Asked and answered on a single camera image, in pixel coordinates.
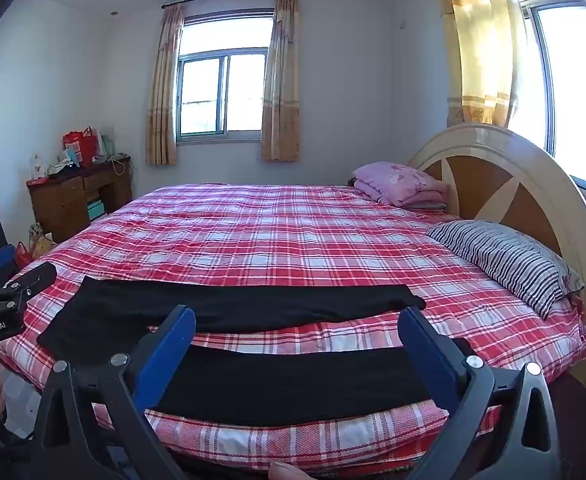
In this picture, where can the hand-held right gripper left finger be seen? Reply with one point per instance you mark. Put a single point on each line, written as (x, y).
(170, 360)

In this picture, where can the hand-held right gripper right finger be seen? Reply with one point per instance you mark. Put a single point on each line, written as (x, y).
(430, 360)

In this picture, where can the black pants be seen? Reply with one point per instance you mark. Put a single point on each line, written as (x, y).
(273, 305)

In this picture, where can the person's right hand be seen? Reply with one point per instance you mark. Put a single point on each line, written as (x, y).
(290, 472)

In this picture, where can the red plastic bag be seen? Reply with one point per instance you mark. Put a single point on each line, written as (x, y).
(24, 256)

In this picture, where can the floral fabric bag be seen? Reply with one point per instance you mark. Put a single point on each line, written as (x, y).
(42, 242)

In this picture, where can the brown wooden desk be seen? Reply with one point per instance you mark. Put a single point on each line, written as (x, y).
(58, 205)

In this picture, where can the teal box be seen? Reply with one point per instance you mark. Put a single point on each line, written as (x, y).
(95, 210)

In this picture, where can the white standing card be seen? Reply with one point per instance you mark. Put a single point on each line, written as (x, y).
(38, 166)

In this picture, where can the light blue box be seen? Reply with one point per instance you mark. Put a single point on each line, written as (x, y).
(69, 155)

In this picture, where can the grey striped pillow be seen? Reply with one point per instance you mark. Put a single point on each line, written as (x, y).
(508, 255)

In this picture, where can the red gift bag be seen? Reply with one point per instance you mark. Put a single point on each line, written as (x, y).
(80, 145)

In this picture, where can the white plastic bag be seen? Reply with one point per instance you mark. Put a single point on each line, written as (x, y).
(105, 144)

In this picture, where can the bed with red plaid sheet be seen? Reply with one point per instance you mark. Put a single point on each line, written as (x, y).
(273, 230)

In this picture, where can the dark maroon cloth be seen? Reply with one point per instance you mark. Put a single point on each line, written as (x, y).
(583, 425)

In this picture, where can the pink folded blanket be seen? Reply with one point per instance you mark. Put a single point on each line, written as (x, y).
(398, 180)

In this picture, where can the cream and wood headboard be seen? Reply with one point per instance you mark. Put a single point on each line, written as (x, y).
(478, 180)

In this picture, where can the beige floral curtain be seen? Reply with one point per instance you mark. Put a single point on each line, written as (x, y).
(163, 90)
(282, 85)

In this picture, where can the small sliding window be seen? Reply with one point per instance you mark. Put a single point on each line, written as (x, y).
(203, 95)

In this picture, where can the yellow curtain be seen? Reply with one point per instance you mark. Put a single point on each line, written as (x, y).
(478, 60)

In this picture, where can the large side window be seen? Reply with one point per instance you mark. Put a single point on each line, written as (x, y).
(573, 85)

